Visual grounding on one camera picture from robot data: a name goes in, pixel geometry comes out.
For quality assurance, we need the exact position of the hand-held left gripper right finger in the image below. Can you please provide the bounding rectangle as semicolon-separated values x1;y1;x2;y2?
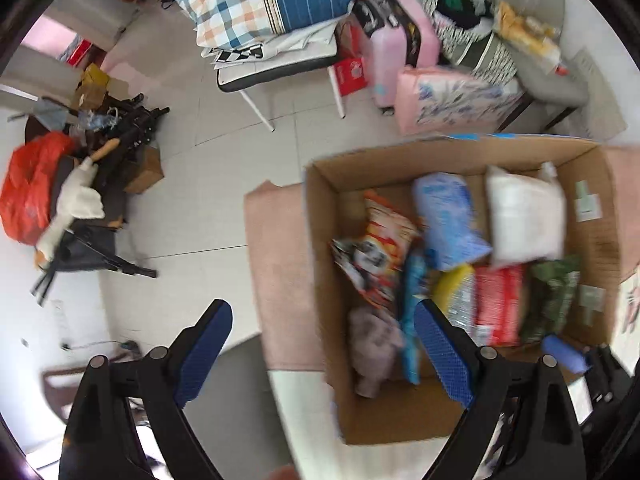
413;300;587;480

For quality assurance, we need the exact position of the yellow and grey snack packet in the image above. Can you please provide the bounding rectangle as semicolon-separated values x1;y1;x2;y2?
432;262;478;343

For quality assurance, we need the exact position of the dark green snack packet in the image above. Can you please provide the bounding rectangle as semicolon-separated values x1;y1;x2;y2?
520;255;583;345

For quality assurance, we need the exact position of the pink suitcase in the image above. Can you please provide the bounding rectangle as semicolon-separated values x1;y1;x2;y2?
350;0;441;111

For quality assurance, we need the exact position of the yellow-brown cardboard box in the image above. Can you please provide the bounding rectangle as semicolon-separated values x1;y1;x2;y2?
74;64;111;111

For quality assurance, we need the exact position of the white folded cloth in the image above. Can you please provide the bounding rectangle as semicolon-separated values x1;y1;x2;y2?
202;22;346;68

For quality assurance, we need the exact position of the grey padded chair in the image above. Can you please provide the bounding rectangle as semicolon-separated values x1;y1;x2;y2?
492;0;591;131

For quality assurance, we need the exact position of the orange plastic bag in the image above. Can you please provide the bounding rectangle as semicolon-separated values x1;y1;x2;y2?
0;132;76;246

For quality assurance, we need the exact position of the black folded stroller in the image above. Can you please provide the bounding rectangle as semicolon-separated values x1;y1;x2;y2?
30;92;171;306

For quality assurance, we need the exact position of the long blue snack packet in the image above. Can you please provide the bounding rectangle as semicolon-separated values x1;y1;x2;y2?
400;250;436;386

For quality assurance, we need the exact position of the white-legged chair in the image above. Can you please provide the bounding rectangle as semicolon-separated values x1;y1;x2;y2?
216;50;351;133

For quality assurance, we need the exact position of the orange snack packet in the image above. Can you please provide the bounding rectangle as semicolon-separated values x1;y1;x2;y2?
331;190;421;311

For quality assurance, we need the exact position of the white goose plush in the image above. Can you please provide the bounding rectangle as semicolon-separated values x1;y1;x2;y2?
34;156;106;263

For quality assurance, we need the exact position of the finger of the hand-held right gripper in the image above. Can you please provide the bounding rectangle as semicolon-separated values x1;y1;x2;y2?
541;335;591;375

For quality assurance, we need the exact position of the white plastic bag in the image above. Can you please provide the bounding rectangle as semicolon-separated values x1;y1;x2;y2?
484;161;568;268

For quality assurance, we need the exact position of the black and white patterned bag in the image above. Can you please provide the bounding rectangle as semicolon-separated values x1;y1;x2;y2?
424;0;521;86

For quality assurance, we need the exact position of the yellow plastic bag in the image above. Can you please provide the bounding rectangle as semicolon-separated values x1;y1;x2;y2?
495;2;562;58

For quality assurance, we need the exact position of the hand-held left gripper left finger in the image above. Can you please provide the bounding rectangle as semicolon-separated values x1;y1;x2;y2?
59;299;233;480

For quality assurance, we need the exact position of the red snack packet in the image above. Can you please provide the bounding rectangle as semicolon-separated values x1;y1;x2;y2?
472;264;528;348

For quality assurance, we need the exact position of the small brown cardboard box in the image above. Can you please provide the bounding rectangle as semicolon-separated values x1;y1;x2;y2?
122;145;165;195

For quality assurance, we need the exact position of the pink floral package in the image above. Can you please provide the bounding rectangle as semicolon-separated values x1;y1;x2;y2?
395;65;523;136

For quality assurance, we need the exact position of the red box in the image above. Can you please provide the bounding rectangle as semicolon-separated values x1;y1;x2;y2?
334;57;371;97

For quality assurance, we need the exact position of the plaid and blue folded quilt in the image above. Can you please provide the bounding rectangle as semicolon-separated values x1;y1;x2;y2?
165;0;357;50

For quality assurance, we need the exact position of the grey round-back chair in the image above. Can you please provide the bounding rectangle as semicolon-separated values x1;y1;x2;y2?
175;332;301;480

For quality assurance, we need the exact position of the light blue tissue packet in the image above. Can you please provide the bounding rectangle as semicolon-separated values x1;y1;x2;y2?
412;172;493;273

